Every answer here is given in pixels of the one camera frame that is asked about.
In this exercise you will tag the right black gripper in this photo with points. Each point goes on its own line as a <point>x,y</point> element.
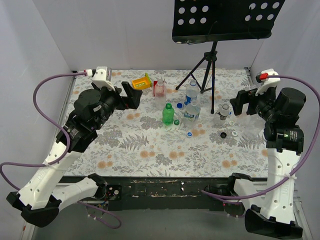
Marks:
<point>250,101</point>

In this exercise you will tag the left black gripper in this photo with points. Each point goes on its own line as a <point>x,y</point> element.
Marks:
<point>122,99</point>

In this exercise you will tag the green plastic bottle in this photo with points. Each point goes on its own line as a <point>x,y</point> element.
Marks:
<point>168,114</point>

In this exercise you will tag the clear Pepsi bottle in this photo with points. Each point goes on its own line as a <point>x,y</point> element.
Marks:
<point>191,92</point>

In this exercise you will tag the clear bottle blue label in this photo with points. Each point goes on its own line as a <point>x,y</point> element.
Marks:
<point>191,113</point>

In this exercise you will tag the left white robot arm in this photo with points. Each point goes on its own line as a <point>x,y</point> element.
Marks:
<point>39,200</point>

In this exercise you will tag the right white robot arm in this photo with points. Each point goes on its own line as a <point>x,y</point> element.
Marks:
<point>273,216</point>

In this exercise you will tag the small clear upright bottle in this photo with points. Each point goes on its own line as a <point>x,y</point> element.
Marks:
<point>221,115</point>

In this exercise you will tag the black bottle cap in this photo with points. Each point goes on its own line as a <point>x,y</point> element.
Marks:
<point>223,135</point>

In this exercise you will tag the yellow plastic box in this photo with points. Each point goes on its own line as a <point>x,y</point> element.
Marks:
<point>142,83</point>

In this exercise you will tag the red plastic box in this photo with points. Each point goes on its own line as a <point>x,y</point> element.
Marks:
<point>156,89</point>

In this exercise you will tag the floral tablecloth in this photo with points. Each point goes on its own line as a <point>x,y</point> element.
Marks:
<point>136,143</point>

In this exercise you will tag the black music stand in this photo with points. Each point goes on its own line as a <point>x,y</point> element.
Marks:
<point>201,21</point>

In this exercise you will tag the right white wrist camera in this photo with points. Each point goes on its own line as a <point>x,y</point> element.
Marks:
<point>268,79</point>

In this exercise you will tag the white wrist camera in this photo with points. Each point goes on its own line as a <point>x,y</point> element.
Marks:
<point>268,79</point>
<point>102,77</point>

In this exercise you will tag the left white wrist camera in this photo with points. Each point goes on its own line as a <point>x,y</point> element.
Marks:
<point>102,77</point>

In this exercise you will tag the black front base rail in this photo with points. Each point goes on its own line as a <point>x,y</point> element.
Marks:
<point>166,193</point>

